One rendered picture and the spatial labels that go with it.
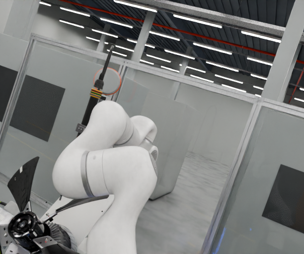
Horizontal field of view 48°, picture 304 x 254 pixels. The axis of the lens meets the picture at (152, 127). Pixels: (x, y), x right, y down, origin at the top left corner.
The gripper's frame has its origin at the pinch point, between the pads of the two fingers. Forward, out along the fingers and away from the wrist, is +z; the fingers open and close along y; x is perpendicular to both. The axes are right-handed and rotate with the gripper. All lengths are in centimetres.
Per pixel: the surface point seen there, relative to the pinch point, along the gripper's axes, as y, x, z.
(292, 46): 416, 170, 16
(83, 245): 55, -68, 18
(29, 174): 8.4, -29.7, 27.2
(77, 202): 9.4, -30.4, -1.2
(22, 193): 5.9, -37.8, 25.2
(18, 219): -4.8, -42.5, 12.6
